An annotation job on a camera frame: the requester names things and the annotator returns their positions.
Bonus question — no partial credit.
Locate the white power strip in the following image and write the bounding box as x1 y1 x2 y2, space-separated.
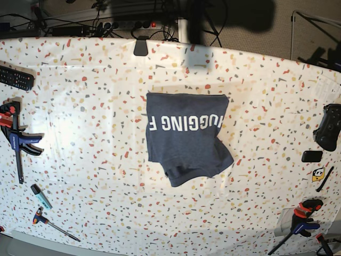
110 21 163 30

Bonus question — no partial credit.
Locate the light blue highlighter marker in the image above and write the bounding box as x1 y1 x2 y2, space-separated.
30 184 52 210

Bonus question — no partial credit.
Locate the white paper sheet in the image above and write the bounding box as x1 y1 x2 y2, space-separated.
315 77 340 101

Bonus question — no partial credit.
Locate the black game controller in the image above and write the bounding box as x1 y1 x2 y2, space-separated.
313 103 340 152

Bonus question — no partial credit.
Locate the blue grey T-shirt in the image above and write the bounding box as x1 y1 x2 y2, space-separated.
146 93 234 187

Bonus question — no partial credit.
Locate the yellow panda sticker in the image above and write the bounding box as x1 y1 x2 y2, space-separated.
312 167 326 182

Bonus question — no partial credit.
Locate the black table clip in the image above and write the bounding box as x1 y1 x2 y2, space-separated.
133 36 149 57

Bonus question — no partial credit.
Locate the white metal table leg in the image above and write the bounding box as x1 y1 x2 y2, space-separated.
177 18 190 44

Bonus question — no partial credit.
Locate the black TV remote control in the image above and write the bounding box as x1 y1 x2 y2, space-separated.
0 66 34 91

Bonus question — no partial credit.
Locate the small black rectangular case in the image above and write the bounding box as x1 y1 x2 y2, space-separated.
302 150 323 163

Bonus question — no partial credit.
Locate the thin black strip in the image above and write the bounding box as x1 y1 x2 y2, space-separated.
316 166 334 193

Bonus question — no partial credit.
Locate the blue black bar clamp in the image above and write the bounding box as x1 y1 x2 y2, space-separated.
1 101 43 184

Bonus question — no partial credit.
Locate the red black corner clamp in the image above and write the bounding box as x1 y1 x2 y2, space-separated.
316 234 334 256

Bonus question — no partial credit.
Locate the blue red bar clamp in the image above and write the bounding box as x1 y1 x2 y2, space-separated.
268 199 323 255

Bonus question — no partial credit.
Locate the terrazzo pattern tablecloth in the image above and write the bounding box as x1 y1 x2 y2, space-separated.
1 37 340 255

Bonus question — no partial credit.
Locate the orange blue T-handle screwdriver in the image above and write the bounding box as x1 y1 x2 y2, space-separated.
33 207 80 242

